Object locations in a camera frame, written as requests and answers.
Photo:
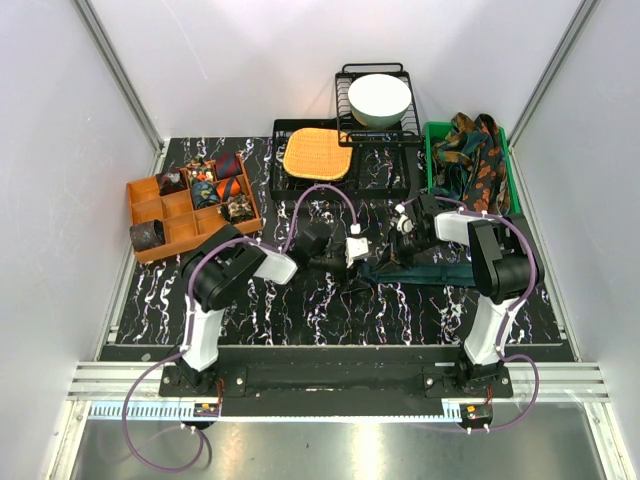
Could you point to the rolled beige patterned tie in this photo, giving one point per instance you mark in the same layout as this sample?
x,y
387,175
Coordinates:
x,y
237,209

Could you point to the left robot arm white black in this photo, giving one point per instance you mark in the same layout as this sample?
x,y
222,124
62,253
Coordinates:
x,y
216,272

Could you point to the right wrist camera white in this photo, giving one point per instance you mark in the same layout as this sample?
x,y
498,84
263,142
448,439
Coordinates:
x,y
404,224

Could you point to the orange woven pot holder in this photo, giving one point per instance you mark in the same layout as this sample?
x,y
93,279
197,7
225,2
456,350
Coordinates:
x,y
315,154

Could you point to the brown teal patterned tie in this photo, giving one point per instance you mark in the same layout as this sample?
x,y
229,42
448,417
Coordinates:
x,y
454,156

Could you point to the rolled dark floral tie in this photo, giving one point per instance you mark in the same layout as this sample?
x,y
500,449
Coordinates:
x,y
170,182

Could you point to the rolled navy orange striped tie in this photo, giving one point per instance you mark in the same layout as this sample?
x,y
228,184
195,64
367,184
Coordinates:
x,y
230,187

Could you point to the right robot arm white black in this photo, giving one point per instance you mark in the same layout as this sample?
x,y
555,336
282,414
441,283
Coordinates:
x,y
504,268

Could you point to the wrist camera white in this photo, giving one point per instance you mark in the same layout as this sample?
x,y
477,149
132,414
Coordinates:
x,y
404,224
356,249

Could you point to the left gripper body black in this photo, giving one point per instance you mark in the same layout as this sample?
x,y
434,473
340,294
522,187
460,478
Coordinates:
x,y
328,263

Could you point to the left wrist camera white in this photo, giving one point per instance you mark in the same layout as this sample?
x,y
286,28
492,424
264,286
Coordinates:
x,y
356,249

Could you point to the black wire tray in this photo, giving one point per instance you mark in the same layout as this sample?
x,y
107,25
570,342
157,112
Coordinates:
x,y
376,172

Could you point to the black wire dish rack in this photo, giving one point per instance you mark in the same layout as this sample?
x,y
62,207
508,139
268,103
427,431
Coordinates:
x,y
351,133

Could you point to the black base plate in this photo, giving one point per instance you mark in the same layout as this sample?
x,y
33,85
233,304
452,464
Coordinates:
x,y
332,382

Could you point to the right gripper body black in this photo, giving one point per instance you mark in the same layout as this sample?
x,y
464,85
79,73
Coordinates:
x,y
400,245

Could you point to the rolled blue paisley tie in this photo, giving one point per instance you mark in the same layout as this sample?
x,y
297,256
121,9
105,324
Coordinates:
x,y
204,195

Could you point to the orange wooden divided box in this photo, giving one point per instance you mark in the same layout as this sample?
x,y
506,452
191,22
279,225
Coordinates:
x,y
184,227

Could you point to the brown blue tie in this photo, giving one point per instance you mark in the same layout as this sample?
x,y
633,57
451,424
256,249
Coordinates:
x,y
147,235

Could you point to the white bowl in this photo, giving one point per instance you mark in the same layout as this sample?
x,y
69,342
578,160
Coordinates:
x,y
379,100

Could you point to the navy tie orange flowers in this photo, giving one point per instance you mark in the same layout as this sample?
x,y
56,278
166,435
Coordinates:
x,y
488,186

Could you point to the dark green tie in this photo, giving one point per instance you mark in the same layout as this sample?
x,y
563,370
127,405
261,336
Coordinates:
x,y
458,275

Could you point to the green plastic bin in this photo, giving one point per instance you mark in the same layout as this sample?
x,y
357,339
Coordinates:
x,y
439,129

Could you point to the rolled maroon striped tie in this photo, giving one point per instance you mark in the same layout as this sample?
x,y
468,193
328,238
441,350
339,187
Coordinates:
x,y
228,165

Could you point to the rolled colourful floral tie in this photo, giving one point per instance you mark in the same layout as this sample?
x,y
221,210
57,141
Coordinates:
x,y
201,171

